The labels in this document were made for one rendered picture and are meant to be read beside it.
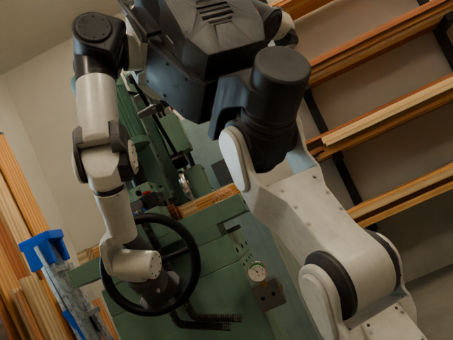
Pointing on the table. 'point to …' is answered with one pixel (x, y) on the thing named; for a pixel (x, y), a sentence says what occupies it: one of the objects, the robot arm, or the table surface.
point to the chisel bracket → (143, 189)
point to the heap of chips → (222, 195)
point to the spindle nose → (139, 176)
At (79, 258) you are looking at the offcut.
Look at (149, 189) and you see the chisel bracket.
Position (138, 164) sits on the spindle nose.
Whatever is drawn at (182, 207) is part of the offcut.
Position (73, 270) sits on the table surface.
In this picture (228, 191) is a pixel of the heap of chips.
